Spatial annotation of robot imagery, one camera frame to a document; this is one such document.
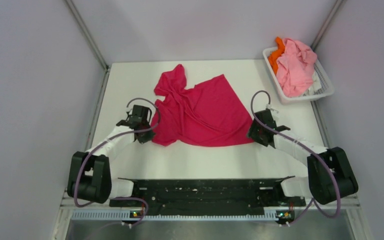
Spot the magenta t-shirt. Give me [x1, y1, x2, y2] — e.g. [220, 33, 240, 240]
[151, 64, 253, 147]

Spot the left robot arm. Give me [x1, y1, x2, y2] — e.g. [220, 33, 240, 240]
[66, 105, 155, 207]

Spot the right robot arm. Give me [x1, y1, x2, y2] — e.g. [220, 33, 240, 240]
[247, 108, 359, 206]

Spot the light pink t-shirt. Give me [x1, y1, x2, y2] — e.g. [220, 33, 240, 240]
[276, 38, 318, 98]

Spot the orange t-shirt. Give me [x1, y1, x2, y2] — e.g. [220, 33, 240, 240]
[267, 36, 285, 75]

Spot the white plastic basket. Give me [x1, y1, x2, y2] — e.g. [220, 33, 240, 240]
[262, 46, 335, 105]

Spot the aluminium frame profile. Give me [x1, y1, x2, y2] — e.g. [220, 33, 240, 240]
[60, 192, 110, 209]

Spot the grey slotted cable duct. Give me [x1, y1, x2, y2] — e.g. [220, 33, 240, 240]
[71, 209, 292, 222]

